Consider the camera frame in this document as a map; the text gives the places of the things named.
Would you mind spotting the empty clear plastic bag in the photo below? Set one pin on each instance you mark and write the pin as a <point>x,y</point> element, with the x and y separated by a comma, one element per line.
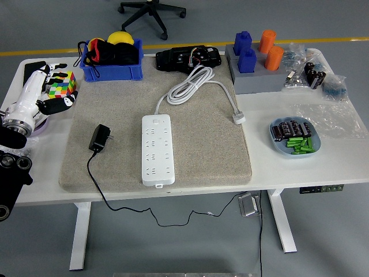
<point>331,119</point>

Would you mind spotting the orange cylinder block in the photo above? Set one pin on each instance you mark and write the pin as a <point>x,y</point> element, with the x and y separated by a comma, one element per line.
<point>266,40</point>
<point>274,57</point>

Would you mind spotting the black table control panel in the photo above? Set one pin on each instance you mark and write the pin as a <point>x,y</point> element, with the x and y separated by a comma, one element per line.
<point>320,189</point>

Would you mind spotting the yellow ball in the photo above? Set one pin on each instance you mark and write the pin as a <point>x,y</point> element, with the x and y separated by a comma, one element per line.
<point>119,37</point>

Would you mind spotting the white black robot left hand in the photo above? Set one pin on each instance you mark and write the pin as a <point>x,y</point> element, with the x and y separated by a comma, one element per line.
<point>26,95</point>

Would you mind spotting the clear bag of screws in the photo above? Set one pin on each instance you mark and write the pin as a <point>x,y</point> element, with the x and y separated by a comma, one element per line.
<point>31,142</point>

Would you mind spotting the white table leg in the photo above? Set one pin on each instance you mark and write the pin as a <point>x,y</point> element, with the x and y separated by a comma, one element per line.
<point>80,231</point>
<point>281,219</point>

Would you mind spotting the black cloth pouch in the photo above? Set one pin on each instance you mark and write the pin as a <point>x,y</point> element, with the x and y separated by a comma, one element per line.
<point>124,53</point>

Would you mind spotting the light blue plate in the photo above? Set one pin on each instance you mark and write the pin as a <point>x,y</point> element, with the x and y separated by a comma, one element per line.
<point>315,144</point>

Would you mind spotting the colourful puzzle cube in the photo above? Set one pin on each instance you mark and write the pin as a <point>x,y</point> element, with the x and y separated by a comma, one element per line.
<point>64,86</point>

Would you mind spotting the black office chair base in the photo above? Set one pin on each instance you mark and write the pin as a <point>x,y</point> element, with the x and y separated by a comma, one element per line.
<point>147,8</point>

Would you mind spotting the silver foot pedal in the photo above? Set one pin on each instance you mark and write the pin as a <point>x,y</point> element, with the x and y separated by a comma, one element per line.
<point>248,205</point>

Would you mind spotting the blue plastic bin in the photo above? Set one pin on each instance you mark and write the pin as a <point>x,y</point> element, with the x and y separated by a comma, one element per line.
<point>115,72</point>

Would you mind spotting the purple plate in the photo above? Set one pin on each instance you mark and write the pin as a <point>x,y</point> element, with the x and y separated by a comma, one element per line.
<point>41,129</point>

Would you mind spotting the grey-brown mat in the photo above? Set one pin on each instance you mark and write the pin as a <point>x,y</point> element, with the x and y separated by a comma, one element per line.
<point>207,144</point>

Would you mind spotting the white power strip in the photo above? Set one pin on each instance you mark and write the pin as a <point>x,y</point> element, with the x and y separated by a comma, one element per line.
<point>158,161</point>

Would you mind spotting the clear bag of blue parts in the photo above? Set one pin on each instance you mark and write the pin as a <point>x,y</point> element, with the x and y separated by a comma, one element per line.
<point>335,88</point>

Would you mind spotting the clear bag of metal parts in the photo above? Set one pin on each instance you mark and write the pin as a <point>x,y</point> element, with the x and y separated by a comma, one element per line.
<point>295,80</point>

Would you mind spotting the black power adapter plug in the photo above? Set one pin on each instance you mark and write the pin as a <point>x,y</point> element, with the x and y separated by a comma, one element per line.
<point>99,137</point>

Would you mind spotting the blue bottle-shaped block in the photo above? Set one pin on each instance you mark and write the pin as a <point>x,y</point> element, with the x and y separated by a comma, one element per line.
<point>242,41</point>
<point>247,61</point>

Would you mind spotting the clear bag of small parts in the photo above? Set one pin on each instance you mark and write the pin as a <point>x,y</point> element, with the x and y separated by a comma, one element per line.
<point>297,56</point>

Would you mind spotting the grey block holder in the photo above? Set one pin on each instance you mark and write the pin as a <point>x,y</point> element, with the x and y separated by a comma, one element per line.
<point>259,82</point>

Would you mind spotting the green cylindrical battery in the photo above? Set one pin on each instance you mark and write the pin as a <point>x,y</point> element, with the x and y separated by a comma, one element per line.
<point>302,148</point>
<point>310,142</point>
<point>301,152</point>
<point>292,144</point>
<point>294,140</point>

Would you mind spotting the clear bag of black capacitors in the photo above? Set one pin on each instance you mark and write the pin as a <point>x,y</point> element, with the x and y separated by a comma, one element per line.
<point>314,75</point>

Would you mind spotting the black smartphone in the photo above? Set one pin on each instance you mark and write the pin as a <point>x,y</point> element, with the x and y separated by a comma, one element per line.
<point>30,67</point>

